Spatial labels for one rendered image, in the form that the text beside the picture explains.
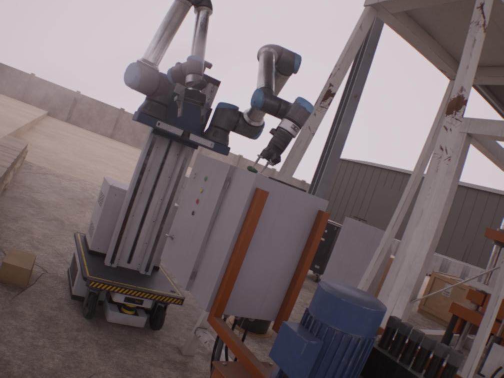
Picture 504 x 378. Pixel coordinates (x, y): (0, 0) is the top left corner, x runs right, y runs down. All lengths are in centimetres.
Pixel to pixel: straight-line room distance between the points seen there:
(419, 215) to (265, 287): 71
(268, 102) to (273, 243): 61
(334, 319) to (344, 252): 390
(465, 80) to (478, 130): 279
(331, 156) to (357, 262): 170
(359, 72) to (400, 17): 360
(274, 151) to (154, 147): 118
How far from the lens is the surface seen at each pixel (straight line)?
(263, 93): 174
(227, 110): 259
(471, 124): 456
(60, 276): 321
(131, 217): 270
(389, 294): 154
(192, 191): 198
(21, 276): 284
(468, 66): 174
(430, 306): 728
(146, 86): 235
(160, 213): 274
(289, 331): 104
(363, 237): 483
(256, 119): 256
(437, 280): 726
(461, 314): 453
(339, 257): 493
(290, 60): 226
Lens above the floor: 123
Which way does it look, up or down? 1 degrees up
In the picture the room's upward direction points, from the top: 20 degrees clockwise
